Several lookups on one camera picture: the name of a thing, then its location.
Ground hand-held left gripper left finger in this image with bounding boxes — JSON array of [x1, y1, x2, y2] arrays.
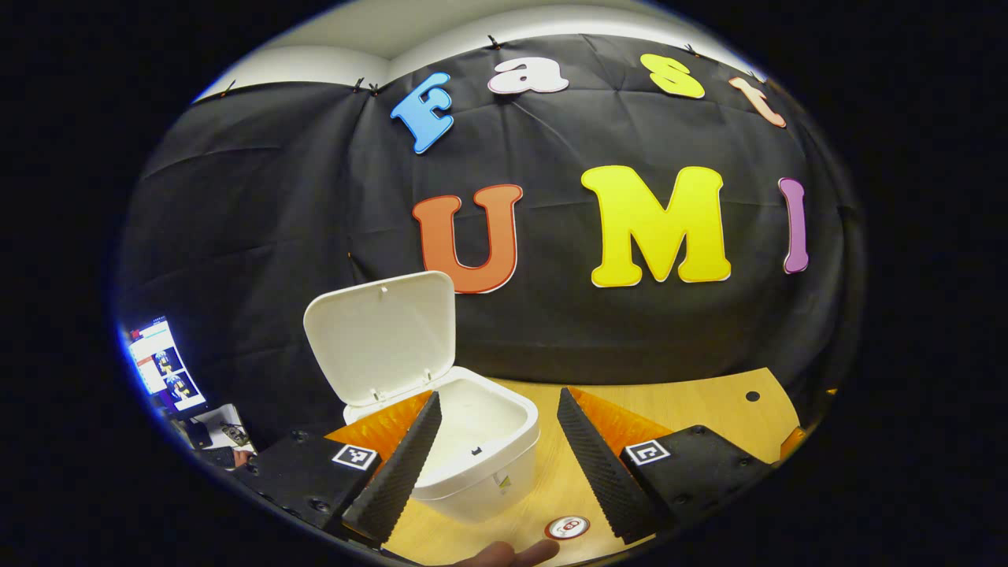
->
[[231, 390, 443, 550]]

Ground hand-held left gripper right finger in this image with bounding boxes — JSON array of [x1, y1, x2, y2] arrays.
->
[[556, 386, 776, 547]]

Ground red pop can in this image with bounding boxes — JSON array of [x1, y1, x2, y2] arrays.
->
[[543, 515, 591, 542]]

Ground white desktop garbage bin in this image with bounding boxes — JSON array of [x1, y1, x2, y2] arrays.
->
[[303, 270, 543, 524]]

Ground wooden desktop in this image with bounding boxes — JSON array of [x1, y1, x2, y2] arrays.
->
[[382, 366, 804, 567]]

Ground white side table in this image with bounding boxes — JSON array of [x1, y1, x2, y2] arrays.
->
[[180, 403, 257, 472]]

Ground computer monitor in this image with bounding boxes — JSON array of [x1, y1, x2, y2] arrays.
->
[[126, 315, 207, 416]]

